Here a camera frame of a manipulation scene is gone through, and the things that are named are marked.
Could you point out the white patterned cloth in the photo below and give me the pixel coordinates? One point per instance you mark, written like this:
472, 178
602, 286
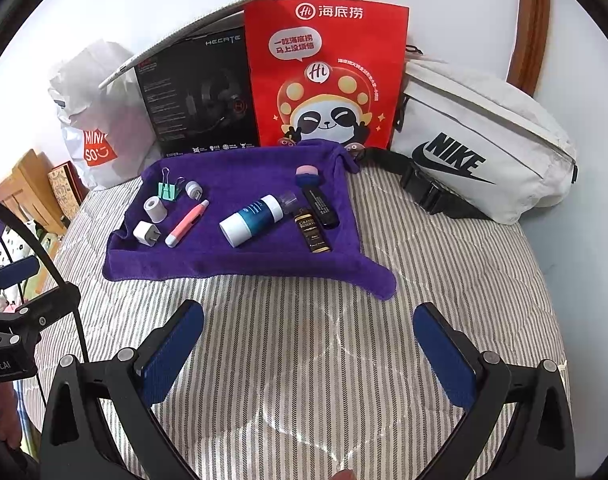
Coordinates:
31, 237

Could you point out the clear plastic box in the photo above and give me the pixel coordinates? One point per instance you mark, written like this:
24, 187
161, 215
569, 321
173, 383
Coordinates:
290, 202

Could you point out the white waist bag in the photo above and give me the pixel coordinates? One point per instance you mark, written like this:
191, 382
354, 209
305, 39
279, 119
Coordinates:
483, 115

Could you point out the white plastic bag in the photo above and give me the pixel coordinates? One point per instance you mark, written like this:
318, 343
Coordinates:
99, 110

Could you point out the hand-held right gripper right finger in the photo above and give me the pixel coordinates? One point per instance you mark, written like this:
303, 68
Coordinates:
443, 360

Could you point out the small round white plug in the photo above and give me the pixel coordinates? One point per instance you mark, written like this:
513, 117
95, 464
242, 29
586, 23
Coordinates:
194, 191

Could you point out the wooden door frame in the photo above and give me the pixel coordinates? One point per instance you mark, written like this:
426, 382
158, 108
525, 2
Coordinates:
531, 25

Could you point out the wooden headboard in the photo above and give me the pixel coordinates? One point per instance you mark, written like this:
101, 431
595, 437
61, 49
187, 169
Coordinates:
29, 185

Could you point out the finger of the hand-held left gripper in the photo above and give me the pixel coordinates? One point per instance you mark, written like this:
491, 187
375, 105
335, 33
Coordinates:
44, 310
14, 269

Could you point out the white square charger plug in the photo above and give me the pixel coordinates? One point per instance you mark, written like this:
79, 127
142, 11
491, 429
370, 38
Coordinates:
145, 234

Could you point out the striped grey bed sheet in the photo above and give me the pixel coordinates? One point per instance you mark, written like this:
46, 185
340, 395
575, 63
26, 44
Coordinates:
309, 360

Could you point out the black headset box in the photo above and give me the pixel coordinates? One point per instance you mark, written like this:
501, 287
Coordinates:
194, 105

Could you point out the green binder clip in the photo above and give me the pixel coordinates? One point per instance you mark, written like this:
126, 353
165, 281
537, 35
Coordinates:
166, 191

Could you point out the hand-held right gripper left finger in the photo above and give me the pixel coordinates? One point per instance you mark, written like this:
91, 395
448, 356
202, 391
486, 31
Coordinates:
171, 355

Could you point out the white tape roll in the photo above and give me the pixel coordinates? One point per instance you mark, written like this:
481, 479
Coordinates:
155, 209

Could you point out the black and gold box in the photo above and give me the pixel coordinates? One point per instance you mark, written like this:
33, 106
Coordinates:
311, 230

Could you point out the pink pen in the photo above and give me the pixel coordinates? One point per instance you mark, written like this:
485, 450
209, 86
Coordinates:
186, 222

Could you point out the white and blue bottle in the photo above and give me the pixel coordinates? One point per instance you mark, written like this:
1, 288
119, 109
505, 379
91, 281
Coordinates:
249, 222

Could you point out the black case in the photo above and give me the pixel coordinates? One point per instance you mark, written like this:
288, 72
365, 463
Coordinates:
321, 205

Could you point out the purple towel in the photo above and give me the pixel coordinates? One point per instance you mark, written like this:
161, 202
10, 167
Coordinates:
224, 260

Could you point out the red paper bag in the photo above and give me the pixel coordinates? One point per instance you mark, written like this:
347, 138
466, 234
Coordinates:
334, 60

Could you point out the person's left hand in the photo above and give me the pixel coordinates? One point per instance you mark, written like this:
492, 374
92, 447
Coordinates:
1, 412

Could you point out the pink and blue sponge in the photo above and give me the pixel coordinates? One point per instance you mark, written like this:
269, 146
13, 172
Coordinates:
307, 175

